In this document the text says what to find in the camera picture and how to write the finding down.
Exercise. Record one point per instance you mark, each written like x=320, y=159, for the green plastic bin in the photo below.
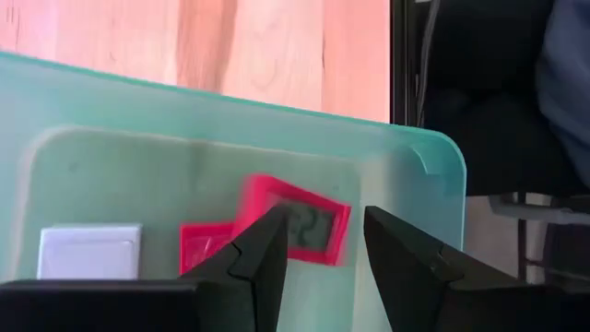
x=115, y=175

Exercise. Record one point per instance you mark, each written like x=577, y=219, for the black aluminium table frame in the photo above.
x=398, y=60

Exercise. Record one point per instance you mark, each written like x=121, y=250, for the red box with display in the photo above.
x=318, y=216

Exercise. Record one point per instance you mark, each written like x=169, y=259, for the pale blue box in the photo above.
x=87, y=252

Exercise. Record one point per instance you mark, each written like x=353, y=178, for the black chair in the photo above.
x=484, y=115

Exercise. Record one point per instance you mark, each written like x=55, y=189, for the person's leg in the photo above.
x=567, y=92

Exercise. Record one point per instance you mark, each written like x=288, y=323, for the plain red box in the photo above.
x=203, y=244

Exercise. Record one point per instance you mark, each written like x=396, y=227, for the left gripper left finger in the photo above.
x=249, y=286

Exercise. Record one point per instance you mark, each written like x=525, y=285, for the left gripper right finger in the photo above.
x=405, y=276

